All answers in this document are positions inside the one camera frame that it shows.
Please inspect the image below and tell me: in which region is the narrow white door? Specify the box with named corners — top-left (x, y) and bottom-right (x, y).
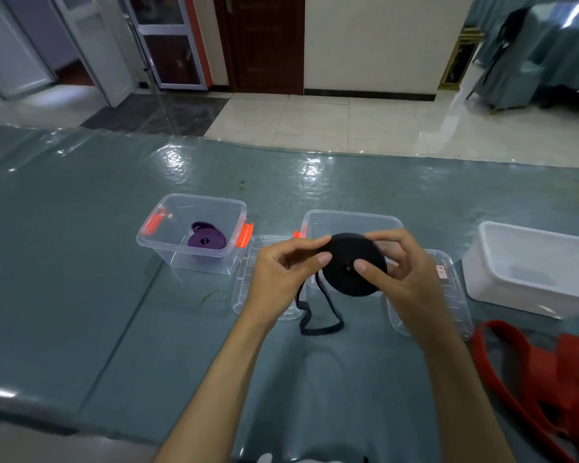
top-left (50, 0), bottom-right (137, 107)

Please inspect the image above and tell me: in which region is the black hanging garment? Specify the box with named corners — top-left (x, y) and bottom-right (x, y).
top-left (482, 8), bottom-right (529, 87)

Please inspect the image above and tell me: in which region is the person's left forearm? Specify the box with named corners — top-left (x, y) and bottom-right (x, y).
top-left (153, 318), bottom-right (271, 463)

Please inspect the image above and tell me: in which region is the person's left hand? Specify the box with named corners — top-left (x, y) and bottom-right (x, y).
top-left (241, 235), bottom-right (334, 333)

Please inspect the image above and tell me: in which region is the white plastic box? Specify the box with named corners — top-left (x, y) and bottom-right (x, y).
top-left (462, 221), bottom-right (579, 320)

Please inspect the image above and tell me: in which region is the dark brown wooden door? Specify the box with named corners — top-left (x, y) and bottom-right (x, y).
top-left (212, 0), bottom-right (306, 96)

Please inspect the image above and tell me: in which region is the round table with teal cloth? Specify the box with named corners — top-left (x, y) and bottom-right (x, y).
top-left (526, 0), bottom-right (579, 109)

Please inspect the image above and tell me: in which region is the person's right hand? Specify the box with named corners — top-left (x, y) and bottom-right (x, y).
top-left (353, 228), bottom-right (457, 352)

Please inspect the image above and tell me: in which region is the clear lid orange handle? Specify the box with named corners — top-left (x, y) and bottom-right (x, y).
top-left (385, 249), bottom-right (475, 339)
top-left (231, 234), bottom-right (308, 322)

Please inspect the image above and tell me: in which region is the person's white shirt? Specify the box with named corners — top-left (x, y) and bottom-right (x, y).
top-left (258, 453), bottom-right (367, 463)

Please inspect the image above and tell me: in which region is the white open door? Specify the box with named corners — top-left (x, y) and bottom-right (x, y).
top-left (0, 0), bottom-right (58, 100)

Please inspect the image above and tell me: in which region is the red resistance band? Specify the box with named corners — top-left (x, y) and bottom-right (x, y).
top-left (472, 320), bottom-right (579, 463)

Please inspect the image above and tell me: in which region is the purple resistance band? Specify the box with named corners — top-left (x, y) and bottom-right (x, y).
top-left (187, 228), bottom-right (228, 250)

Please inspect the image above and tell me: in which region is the white framed glass door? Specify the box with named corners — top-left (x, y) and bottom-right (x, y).
top-left (123, 0), bottom-right (214, 91)

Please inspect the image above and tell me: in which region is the clear plastic storage box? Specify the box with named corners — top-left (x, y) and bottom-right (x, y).
top-left (136, 193), bottom-right (254, 277)
top-left (293, 209), bottom-right (406, 295)

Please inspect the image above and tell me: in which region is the narrow black resistance band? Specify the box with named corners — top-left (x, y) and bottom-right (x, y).
top-left (295, 232), bottom-right (389, 337)

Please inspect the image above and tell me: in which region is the teal felt table cover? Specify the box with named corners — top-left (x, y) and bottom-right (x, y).
top-left (0, 123), bottom-right (579, 463)

